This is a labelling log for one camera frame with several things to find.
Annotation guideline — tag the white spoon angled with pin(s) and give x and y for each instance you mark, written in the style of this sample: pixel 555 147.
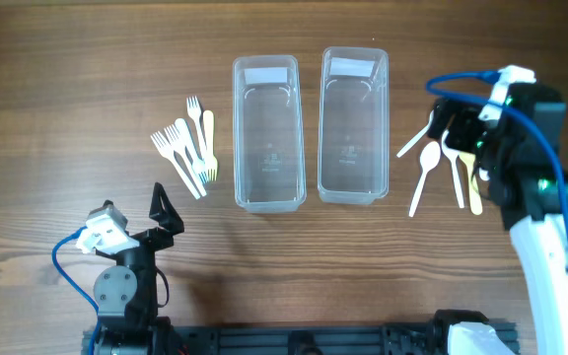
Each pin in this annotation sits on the white spoon angled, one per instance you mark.
pixel 407 146

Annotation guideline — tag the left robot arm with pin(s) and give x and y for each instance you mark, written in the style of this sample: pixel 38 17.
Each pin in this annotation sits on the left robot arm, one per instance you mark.
pixel 126 293

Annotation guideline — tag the clear plastic container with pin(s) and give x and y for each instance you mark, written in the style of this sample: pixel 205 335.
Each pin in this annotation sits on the clear plastic container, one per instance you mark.
pixel 354 125
pixel 269 154

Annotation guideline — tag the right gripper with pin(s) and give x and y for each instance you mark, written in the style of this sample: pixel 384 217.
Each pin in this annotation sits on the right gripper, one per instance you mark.
pixel 461 132

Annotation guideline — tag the yellow plastic spoon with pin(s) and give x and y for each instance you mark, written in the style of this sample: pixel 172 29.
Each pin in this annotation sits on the yellow plastic spoon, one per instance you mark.
pixel 474 197

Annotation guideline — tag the right clear plastic container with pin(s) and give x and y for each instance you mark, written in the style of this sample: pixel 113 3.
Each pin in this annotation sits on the right clear plastic container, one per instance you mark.
pixel 354 125

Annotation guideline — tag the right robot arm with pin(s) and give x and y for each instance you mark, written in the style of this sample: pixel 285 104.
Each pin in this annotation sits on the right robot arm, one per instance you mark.
pixel 538 228

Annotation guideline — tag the left clear plastic container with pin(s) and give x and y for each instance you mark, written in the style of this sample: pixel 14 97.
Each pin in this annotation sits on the left clear plastic container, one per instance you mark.
pixel 269 154

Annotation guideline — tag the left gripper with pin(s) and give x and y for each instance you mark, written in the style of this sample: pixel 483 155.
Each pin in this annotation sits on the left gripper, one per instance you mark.
pixel 147 238

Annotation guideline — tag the white spoon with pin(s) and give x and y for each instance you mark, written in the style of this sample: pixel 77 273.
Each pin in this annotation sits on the white spoon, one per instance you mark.
pixel 429 159
pixel 452 155

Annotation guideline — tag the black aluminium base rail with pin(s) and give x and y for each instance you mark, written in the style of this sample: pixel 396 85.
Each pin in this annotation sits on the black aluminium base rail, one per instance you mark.
pixel 388 339

